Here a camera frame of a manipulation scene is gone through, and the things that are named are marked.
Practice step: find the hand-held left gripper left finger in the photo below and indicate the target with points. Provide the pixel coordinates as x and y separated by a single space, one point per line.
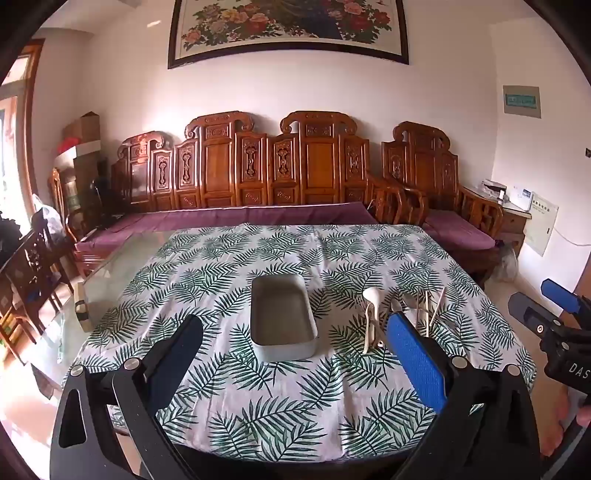
181 355

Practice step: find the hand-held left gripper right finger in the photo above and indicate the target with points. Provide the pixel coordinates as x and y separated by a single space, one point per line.
411 350

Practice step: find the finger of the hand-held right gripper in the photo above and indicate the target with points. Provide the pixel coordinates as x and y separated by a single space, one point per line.
526 308
559 295

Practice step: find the light wooden chopstick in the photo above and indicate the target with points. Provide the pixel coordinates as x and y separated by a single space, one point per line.
438 304
427 314

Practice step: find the grey rectangular tray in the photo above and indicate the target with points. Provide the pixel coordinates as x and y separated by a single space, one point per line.
284 318

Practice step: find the person's right hand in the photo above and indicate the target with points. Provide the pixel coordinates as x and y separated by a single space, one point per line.
556 415

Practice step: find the metal fork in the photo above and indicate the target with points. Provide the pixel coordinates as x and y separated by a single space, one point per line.
398 305

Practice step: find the white plastic bag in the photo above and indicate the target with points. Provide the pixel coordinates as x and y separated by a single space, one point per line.
507 265

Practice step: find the white plastic spoon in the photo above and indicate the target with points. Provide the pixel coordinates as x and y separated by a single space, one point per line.
372 296

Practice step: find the white electrical panel door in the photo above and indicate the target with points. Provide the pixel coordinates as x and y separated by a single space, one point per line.
542 224

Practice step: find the wooden side table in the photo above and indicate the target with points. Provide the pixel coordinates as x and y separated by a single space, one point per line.
510 224

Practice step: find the leaf print tablecloth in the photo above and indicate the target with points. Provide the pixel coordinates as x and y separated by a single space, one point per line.
258 406

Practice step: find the purple armchair cushion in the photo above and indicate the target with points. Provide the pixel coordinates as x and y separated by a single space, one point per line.
457 230

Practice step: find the white desk device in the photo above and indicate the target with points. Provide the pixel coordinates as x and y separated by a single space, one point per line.
521 196

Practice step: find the wooden block black band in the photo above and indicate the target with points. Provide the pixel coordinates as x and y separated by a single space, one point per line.
84 307

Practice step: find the white box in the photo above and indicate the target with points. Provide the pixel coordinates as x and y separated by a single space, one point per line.
493 187

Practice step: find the dark wooden chair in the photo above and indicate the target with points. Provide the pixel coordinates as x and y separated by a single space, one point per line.
32 277

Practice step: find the carved wooden armchair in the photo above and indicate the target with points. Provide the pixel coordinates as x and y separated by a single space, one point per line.
429 166

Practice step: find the carved wooden sofa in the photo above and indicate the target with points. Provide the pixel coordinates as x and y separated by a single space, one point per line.
258 170

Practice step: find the cardboard box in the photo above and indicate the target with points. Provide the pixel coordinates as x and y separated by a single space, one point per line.
83 131

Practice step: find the framed flower painting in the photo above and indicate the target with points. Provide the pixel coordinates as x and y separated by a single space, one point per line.
286 27

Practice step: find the grey wall panel box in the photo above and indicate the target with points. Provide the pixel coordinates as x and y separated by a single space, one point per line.
521 101

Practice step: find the wooden window frame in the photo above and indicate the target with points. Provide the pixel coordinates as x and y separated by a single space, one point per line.
32 120

